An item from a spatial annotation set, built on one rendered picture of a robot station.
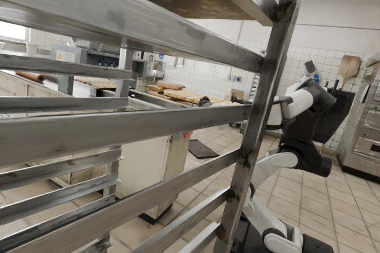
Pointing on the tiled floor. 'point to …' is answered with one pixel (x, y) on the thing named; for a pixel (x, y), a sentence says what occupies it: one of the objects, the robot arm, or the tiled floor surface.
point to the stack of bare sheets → (201, 150)
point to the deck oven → (363, 129)
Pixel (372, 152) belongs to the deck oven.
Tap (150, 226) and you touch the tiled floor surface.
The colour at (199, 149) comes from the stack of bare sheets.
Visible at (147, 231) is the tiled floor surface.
